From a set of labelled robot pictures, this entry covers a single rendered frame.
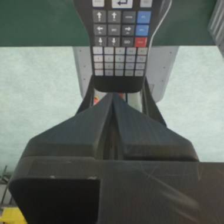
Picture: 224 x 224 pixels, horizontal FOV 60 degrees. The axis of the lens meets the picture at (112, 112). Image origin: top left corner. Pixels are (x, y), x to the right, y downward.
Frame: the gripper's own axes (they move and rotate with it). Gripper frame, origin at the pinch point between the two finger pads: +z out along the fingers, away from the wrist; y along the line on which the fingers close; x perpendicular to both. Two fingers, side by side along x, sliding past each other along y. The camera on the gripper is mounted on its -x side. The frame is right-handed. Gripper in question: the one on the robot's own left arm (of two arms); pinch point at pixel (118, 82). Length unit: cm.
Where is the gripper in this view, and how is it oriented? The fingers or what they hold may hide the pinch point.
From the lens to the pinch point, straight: 26.7
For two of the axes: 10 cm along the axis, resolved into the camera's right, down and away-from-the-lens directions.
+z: 0.2, -9.9, 1.3
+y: -10.0, -0.2, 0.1
